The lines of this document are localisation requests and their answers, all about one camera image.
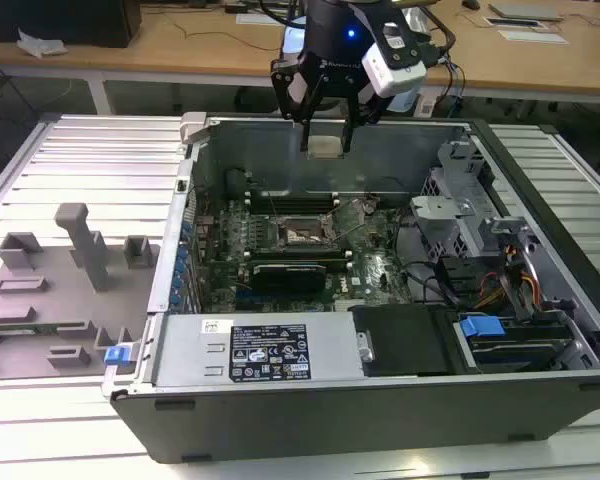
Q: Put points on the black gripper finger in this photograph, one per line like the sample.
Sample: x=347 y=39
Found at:
x=352 y=112
x=292 y=90

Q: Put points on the silver square CPU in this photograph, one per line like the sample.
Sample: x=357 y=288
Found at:
x=325 y=147

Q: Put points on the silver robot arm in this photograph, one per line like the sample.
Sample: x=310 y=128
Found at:
x=292 y=40

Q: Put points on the CPU socket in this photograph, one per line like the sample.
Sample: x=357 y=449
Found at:
x=302 y=232

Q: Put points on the white label tag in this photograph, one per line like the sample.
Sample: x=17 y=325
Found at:
x=426 y=106

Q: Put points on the black power adapter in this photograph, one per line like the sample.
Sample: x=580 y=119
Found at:
x=235 y=9

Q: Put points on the black rounded plastic part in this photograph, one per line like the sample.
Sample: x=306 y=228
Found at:
x=236 y=181

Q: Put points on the wooden desk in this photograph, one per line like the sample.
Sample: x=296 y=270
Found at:
x=190 y=55

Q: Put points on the metal drive cage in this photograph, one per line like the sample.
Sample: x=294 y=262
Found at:
x=445 y=215

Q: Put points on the black computer mouse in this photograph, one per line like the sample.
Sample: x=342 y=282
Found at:
x=471 y=4

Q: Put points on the green motherboard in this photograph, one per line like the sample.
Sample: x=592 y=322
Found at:
x=375 y=270

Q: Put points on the blue card retention clip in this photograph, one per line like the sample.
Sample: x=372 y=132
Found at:
x=180 y=270
x=182 y=256
x=178 y=285
x=175 y=301
x=187 y=230

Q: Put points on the black graphics card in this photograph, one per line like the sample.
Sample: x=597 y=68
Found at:
x=290 y=280

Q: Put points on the grey flat laptop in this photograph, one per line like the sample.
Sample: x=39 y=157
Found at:
x=525 y=11

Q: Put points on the black computer tower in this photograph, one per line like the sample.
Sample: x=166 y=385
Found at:
x=70 y=20

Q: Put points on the black plastic shroud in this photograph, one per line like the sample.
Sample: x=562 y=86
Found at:
x=405 y=340

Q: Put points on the small silver hinge latch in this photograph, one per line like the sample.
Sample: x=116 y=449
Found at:
x=366 y=346

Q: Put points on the blue disk carrier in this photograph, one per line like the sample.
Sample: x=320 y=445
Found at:
x=480 y=327

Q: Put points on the crumpled white paper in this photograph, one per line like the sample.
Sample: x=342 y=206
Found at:
x=40 y=44

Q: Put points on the silver power supply unit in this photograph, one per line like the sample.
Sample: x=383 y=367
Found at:
x=190 y=350

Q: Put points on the dark hard disk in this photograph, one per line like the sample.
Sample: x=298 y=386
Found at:
x=520 y=345

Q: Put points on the black open PC case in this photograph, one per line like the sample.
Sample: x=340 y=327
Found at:
x=330 y=425

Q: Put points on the grey parts rack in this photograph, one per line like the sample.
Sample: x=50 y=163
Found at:
x=55 y=300

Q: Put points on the blue case latch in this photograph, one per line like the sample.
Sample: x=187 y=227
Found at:
x=116 y=356

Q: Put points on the green RAM stick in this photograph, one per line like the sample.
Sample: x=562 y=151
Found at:
x=30 y=330

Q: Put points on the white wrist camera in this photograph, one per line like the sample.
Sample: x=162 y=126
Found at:
x=395 y=75

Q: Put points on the grey metal bracket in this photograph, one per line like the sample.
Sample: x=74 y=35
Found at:
x=507 y=227

